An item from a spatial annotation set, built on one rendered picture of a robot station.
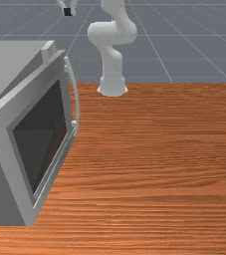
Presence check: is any grey microwave oven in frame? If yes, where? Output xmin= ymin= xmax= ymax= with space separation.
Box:
xmin=0 ymin=39 xmax=82 ymax=228

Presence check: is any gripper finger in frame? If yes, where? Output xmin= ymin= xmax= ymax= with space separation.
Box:
xmin=56 ymin=0 xmax=70 ymax=17
xmin=68 ymin=0 xmax=79 ymax=17

